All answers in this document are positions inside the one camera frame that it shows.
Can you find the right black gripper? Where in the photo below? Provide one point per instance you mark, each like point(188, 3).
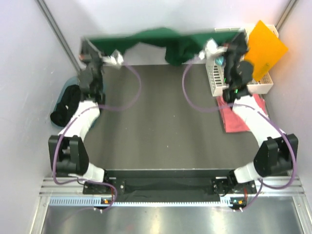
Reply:
point(238, 46)

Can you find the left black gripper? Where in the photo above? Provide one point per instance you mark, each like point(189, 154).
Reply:
point(88, 55)

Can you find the green t shirt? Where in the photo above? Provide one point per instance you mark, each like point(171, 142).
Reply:
point(179, 48)

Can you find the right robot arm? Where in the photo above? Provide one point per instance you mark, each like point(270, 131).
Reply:
point(277, 150)

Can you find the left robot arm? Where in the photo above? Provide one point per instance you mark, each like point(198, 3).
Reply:
point(68, 155)

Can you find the blue plastic basket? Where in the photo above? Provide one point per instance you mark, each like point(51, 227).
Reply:
point(63, 87)

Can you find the white perforated file organizer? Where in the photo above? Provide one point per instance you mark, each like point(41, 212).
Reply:
point(215, 71)

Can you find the orange plastic folder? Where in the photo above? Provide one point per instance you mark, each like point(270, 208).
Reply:
point(265, 50)

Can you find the black t shirt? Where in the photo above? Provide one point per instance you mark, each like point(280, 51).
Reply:
point(64, 104)

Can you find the pink folded t shirt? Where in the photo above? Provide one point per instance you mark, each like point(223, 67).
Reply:
point(233, 123)

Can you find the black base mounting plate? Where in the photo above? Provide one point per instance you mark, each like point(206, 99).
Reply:
point(175, 185)

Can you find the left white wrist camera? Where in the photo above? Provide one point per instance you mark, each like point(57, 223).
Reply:
point(115, 59)

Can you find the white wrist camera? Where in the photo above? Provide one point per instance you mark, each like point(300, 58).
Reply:
point(115, 59)
point(211, 50)

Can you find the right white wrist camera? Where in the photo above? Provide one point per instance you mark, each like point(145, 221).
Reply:
point(211, 50)

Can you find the grey slotted cable duct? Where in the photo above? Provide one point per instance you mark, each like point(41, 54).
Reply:
point(102, 202)

